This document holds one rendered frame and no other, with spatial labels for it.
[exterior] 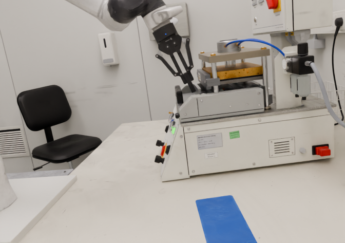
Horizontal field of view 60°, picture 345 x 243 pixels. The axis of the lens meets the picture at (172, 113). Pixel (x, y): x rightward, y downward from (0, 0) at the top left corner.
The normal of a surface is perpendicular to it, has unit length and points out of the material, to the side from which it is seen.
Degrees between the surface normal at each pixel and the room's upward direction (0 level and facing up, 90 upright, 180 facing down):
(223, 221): 0
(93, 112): 90
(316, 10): 90
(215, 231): 0
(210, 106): 90
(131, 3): 81
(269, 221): 0
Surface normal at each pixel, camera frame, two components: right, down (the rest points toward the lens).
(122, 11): -0.02, 0.62
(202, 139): 0.03, 0.22
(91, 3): 0.51, 0.18
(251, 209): -0.12, -0.97
